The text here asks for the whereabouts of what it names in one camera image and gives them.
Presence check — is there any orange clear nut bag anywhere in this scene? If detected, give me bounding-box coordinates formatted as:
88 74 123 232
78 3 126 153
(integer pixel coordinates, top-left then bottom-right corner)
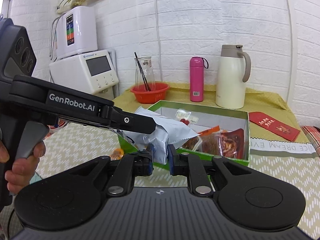
182 126 222 155

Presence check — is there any white blue snack bag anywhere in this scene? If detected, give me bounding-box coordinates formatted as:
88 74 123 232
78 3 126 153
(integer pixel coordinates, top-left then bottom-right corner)
116 107 198 165

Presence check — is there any dark brown snack bag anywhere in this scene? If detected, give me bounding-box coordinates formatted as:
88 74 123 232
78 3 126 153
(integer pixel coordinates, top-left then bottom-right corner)
219 128 245 159

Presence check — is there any red sausage stick pack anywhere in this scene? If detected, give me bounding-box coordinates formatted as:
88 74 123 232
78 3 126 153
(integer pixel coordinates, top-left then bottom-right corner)
176 108 199 125

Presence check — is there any person's left hand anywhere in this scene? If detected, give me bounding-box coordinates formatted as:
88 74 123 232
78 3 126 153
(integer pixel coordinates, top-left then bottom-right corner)
0 138 47 195

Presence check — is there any small orange jelly cup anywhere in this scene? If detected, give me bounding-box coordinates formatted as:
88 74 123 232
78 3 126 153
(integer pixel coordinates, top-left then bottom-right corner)
110 148 124 160

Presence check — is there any green cardboard box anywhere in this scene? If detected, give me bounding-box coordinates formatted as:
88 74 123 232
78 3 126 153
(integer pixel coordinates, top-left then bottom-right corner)
115 100 250 169

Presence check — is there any white water dispenser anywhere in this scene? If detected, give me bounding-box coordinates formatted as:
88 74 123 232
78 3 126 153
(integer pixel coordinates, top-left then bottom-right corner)
49 50 119 100

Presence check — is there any red plastic basket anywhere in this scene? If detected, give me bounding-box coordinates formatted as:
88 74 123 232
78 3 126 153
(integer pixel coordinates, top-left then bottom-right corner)
130 82 170 104

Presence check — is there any red envelope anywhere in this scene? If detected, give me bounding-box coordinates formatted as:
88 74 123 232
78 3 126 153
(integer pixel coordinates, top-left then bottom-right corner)
248 112 300 142

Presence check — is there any white water purifier unit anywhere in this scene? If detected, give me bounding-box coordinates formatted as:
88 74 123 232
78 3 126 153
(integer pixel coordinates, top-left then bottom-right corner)
56 6 98 60

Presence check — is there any pink thermos bottle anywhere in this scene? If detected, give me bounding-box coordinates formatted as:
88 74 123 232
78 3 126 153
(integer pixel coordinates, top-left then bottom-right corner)
189 56 209 102

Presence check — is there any clear glass carafe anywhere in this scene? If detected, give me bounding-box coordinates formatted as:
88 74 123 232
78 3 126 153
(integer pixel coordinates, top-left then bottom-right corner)
135 56 156 90

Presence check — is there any cream thermos jug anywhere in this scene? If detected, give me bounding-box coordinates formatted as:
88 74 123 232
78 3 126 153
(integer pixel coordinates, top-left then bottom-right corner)
216 44 252 109

